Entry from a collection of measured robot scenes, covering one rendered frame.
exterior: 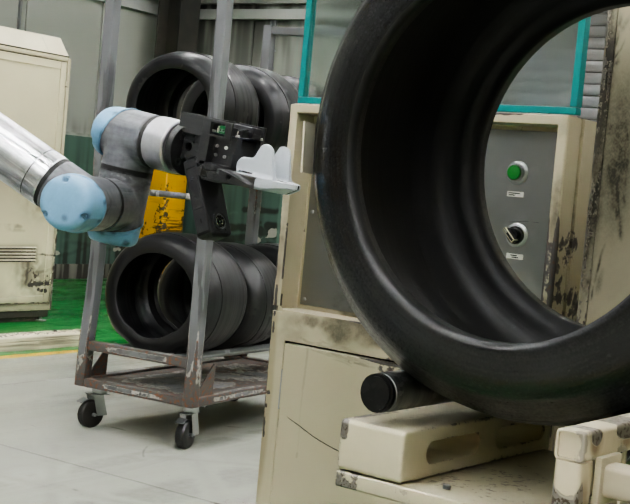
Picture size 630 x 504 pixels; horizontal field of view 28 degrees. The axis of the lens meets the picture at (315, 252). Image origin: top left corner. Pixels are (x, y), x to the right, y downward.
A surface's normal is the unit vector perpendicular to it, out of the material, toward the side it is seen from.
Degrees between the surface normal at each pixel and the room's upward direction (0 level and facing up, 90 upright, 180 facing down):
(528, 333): 81
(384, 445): 90
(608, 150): 90
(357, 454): 90
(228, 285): 71
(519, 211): 90
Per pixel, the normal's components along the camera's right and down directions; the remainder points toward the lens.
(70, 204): -0.24, 0.04
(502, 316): -0.51, -0.15
